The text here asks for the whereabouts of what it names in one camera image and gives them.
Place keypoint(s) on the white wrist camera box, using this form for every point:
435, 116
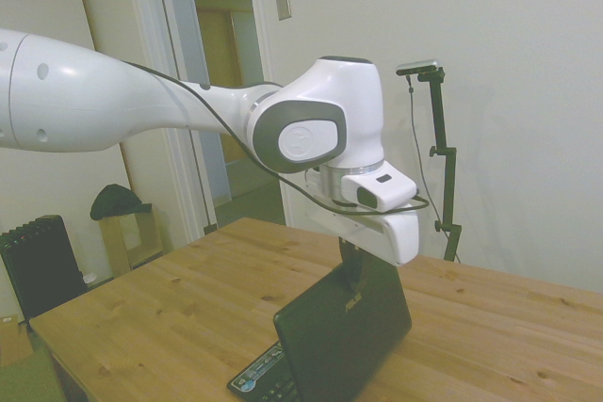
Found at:
391, 188

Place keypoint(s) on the black ASUS laptop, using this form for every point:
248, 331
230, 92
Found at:
344, 336

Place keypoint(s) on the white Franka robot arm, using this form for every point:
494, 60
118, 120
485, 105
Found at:
155, 96

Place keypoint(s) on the black hat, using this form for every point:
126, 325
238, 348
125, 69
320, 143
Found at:
115, 202

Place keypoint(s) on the grey camera on stand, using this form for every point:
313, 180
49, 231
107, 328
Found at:
418, 67

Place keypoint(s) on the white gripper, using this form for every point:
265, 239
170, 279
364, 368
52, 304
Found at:
398, 237

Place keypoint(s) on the light wooden stool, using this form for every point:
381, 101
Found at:
118, 242

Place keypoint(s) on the wooden far door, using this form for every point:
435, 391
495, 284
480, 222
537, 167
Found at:
221, 44

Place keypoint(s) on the black camera stand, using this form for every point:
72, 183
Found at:
447, 171

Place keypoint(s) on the white open door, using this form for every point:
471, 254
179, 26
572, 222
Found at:
202, 20

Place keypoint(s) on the black radiator heater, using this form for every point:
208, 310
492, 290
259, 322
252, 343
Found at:
42, 265

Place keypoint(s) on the brown cardboard box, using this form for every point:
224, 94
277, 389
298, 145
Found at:
14, 338

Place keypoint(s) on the grey wall switch plate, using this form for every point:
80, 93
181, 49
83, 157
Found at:
283, 3

